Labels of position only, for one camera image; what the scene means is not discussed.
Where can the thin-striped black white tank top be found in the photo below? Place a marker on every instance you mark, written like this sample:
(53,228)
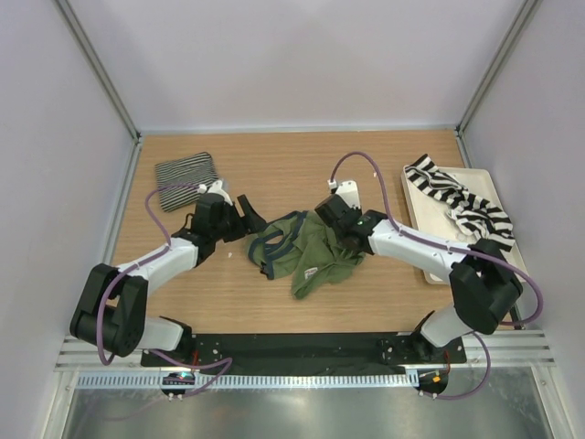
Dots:
(178,180)

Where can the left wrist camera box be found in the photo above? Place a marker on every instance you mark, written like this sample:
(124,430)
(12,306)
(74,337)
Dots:
(348,192)

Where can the green tank top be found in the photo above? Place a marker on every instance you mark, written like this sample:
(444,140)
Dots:
(299,245)

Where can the wide-striped black white tank top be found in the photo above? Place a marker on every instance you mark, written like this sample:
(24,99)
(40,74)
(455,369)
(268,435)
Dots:
(461,201)

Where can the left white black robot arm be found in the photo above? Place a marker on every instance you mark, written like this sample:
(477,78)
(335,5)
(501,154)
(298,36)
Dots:
(111,312)

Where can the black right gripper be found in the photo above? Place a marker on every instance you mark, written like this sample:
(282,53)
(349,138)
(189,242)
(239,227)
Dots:
(358,211)

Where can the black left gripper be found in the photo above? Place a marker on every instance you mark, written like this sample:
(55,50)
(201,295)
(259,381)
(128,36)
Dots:
(250,222)

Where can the right aluminium corner post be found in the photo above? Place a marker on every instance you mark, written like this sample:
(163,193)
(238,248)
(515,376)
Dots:
(506,47)

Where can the white plastic tray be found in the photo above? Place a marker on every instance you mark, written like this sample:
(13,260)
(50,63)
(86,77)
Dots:
(430,216)

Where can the left aluminium corner post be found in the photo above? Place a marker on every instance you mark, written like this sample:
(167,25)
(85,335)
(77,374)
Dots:
(92,57)

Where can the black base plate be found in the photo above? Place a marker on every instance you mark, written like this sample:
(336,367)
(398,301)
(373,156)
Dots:
(388,348)

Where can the slotted cable duct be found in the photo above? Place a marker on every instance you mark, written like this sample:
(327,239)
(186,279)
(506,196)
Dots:
(180,381)

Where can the aluminium corner post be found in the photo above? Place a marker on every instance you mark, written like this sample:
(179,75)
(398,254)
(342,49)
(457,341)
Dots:
(506,47)
(92,57)

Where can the aluminium frame rail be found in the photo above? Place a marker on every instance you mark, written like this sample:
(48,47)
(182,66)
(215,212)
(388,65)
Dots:
(505,348)

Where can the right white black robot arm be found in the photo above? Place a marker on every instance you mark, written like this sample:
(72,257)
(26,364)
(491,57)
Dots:
(484,288)

